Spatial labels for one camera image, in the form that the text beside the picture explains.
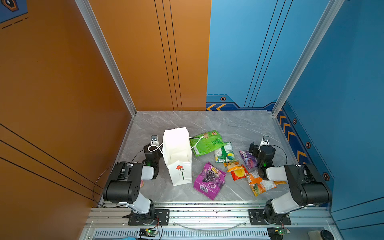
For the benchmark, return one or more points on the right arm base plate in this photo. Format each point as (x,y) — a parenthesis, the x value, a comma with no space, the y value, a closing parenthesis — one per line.
(260,217)

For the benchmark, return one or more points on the green circuit board right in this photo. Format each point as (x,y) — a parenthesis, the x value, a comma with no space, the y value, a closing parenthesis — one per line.
(278,234)

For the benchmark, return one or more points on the small orange snack packet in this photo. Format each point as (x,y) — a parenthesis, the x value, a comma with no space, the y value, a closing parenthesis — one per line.
(279,182)

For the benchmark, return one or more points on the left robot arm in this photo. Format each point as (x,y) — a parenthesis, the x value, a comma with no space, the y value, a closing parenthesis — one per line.
(124,184)

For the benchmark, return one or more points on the black round knob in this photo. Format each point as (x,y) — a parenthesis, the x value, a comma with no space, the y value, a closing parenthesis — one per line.
(326,235)

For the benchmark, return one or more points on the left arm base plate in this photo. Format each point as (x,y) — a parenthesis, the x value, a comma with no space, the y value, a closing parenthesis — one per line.
(158,216)

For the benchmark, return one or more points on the green circuit board left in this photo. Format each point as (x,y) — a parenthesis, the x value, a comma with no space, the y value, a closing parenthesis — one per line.
(148,233)

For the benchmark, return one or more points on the green snack bag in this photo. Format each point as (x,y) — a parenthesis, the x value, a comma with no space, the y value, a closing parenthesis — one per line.
(206,143)

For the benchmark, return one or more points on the aluminium frame rail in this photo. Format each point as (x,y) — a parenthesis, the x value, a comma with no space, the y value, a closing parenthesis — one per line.
(206,221)

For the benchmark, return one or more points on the white paper bag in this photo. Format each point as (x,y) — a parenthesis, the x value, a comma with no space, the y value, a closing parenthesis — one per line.
(177,154)

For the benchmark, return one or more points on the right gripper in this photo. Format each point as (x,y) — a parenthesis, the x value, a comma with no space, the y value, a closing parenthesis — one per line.
(259,148)

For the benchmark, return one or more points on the red yellow snack packet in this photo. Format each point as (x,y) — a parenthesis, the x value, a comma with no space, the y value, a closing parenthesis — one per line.
(237,170)

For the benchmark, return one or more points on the magenta grape snack bag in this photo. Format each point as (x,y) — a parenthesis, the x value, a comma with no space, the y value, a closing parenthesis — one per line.
(210,181)

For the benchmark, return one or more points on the orange white snack bag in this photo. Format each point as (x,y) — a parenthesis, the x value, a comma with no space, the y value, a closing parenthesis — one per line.
(258,185)

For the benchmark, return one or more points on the purple snack packet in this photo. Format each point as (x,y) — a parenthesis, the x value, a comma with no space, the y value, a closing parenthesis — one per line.
(249,160)

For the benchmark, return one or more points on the green white snack packet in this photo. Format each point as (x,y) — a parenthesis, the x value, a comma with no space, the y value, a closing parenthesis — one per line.
(225,154)

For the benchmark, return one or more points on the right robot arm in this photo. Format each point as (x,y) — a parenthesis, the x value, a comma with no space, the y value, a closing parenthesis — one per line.
(306,187)

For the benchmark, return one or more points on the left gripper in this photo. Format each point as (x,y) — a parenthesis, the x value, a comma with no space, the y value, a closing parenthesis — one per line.
(152,148)

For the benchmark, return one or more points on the green circuit board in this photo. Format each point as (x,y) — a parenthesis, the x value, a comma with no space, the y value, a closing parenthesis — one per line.
(278,234)
(148,233)

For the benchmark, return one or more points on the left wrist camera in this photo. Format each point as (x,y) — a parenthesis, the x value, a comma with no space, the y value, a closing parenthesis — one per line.
(155,140)

